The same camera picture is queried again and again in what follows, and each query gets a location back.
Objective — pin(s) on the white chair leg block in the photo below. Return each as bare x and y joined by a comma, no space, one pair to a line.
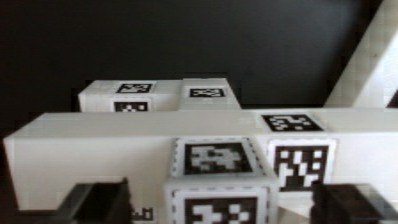
131,96

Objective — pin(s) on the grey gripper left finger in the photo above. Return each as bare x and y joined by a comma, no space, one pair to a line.
97,205

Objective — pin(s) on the white tagged leg cube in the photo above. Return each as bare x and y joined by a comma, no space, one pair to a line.
221,186

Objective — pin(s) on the white chair back part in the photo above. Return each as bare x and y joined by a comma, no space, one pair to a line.
326,145

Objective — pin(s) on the white chair leg with tag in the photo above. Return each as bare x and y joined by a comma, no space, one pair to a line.
207,94

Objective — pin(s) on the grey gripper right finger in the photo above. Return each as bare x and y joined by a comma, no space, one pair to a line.
351,204

